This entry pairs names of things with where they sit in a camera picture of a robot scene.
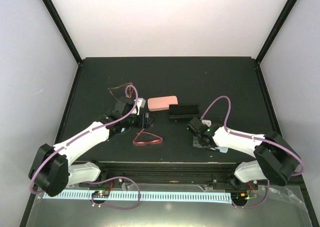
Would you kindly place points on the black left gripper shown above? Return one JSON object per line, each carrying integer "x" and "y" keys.
{"x": 143, "y": 121}

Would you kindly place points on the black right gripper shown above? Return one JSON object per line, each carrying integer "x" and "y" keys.
{"x": 195, "y": 143}

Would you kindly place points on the red frame sunglasses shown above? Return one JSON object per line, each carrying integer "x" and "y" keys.
{"x": 144, "y": 138}

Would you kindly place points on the black glasses case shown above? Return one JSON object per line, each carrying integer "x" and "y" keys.
{"x": 183, "y": 111}

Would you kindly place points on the light blue cleaning cloth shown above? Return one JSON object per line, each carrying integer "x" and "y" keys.
{"x": 222, "y": 149}

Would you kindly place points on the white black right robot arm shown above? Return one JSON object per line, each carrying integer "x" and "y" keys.
{"x": 274, "y": 159}

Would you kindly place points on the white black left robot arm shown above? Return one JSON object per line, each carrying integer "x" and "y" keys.
{"x": 53, "y": 168}

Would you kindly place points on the pink glasses case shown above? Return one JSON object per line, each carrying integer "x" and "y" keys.
{"x": 161, "y": 103}

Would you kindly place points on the right base circuit board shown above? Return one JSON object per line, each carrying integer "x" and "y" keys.
{"x": 243, "y": 195}

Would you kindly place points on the base circuit board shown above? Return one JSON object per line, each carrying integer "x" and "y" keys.
{"x": 243, "y": 195}
{"x": 100, "y": 194}

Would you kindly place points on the left base circuit board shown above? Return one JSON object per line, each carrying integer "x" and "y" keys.
{"x": 100, "y": 194}

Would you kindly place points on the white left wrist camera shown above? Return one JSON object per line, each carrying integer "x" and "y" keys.
{"x": 140, "y": 105}

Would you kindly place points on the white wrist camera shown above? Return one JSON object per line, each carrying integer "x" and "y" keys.
{"x": 140, "y": 105}
{"x": 206, "y": 122}

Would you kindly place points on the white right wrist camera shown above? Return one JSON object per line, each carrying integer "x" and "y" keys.
{"x": 206, "y": 122}

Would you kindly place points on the brown frame sunglasses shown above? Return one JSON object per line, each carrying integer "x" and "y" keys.
{"x": 121, "y": 89}

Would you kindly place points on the white slotted cable duct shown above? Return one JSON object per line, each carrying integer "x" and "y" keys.
{"x": 146, "y": 196}

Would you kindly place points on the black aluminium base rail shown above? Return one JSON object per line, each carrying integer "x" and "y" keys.
{"x": 216, "y": 179}

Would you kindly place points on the left black frame post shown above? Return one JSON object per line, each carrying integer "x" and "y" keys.
{"x": 62, "y": 29}

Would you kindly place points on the black frame post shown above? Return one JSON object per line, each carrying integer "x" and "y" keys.
{"x": 281, "y": 19}
{"x": 62, "y": 29}

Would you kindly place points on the right black frame post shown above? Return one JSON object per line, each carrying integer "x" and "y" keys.
{"x": 281, "y": 19}

